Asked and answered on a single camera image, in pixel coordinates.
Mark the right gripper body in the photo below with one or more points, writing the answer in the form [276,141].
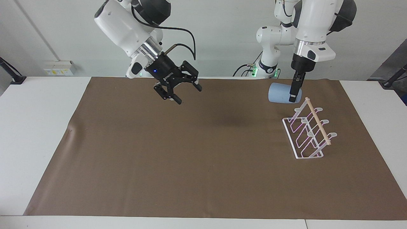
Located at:
[163,70]

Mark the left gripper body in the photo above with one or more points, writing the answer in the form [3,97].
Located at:
[302,63]

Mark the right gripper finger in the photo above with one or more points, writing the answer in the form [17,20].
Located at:
[168,91]
[190,73]

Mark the light blue cup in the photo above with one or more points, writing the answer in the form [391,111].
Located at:
[278,93]

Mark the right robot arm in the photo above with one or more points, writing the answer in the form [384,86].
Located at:
[120,25]

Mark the black stand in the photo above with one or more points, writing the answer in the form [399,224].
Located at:
[392,81]
[12,75]

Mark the white wall socket box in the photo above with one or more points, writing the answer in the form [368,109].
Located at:
[58,67]

